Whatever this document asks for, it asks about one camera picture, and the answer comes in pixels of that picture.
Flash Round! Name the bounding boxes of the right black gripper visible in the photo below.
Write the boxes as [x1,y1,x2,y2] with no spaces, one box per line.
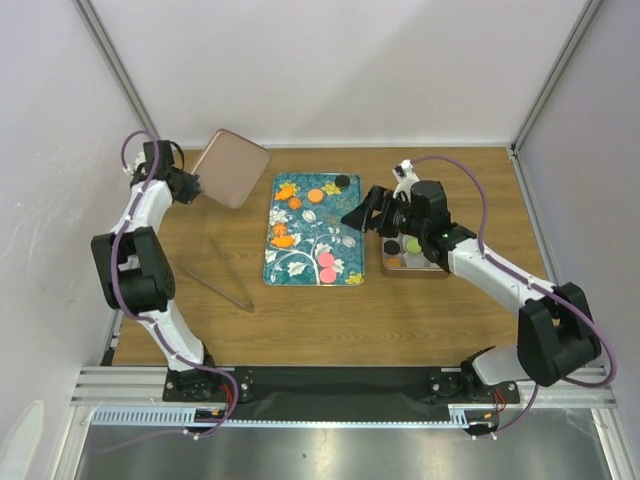
[340,185,427,239]

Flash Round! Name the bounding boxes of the black sandwich cookie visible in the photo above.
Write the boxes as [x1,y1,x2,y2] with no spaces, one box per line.
[383,240,401,256]
[334,175,351,190]

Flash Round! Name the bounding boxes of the green sandwich cookie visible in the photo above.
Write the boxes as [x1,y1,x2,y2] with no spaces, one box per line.
[405,238,422,254]

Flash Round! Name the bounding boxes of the metal tongs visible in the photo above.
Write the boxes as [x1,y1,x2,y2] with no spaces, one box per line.
[181,239,255,313]

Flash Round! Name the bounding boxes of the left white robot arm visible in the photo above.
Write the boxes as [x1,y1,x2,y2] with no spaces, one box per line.
[91,140,220,400]

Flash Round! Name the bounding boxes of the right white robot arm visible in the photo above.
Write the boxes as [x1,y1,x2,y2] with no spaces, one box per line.
[341,181,604,402]

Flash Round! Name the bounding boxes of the black sandwich cookie top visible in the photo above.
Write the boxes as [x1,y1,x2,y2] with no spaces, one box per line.
[334,175,351,190]

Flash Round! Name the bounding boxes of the orange round cookie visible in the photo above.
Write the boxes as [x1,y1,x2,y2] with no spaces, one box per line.
[307,189,324,204]

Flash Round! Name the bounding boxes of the brown cookie tin box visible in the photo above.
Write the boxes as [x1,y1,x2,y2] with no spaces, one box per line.
[381,234,447,279]

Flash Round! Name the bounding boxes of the pink sandwich cookie upper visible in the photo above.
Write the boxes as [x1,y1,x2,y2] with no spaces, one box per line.
[317,252,335,268]

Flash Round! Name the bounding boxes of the pink sandwich cookie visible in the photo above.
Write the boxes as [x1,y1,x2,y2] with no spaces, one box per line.
[317,252,335,268]
[319,267,337,284]

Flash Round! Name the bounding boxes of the teal floral serving tray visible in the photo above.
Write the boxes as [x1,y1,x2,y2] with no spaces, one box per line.
[263,172,365,287]

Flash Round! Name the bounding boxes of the orange swirl cookie top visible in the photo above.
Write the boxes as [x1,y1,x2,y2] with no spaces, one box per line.
[288,197,302,210]

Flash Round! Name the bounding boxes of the pink sandwich cookie lower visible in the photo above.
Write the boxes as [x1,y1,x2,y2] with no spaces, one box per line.
[319,267,337,284]

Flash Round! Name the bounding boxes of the orange fish cookie top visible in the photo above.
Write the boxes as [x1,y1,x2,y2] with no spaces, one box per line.
[274,184,297,201]

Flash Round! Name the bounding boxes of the orange fish cookie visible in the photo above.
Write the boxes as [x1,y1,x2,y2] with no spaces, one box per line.
[271,235,296,248]
[274,184,297,201]

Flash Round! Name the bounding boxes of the orange flower cookie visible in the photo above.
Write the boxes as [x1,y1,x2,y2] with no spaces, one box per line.
[272,223,288,237]

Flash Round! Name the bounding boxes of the orange fish cookie lower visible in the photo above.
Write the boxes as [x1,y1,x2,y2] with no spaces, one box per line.
[271,235,296,248]

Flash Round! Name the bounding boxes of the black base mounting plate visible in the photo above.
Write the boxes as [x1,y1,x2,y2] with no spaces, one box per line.
[164,364,521,424]

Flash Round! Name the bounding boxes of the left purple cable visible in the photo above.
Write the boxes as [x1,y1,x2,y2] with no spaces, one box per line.
[94,129,240,454]

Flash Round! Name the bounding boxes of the purple cable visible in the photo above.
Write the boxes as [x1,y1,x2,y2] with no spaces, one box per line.
[409,155,619,439]
[94,129,240,454]

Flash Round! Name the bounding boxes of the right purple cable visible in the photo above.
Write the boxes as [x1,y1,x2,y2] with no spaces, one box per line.
[409,155,619,439]

